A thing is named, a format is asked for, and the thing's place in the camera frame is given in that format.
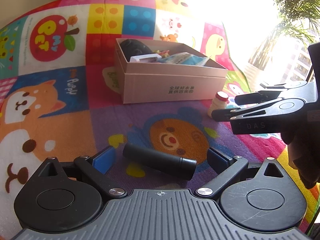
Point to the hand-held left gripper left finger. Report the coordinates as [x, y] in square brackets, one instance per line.
[105, 158]

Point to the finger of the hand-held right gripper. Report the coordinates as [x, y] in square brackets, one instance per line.
[240, 113]
[260, 96]

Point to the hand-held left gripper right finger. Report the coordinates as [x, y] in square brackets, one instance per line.
[216, 158]

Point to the small cream bottle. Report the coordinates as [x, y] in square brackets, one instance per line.
[218, 105]

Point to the black cylinder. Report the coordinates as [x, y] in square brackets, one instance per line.
[155, 158]

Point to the blue packet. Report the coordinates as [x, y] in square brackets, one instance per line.
[185, 59]

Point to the pink cardboard box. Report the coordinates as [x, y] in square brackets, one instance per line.
[162, 85]

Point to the red figurine toy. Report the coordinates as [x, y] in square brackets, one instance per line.
[165, 53]

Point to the white rectangular case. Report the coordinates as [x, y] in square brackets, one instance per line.
[145, 59]

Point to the black plush toy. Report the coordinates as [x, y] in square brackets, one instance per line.
[135, 47]

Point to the person's right hand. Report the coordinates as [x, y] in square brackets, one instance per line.
[302, 160]

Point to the apartment building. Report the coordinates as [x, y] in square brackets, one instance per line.
[300, 60]

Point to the colourful printed play mat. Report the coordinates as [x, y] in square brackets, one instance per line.
[62, 120]

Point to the green palm plant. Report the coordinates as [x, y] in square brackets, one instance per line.
[295, 0]

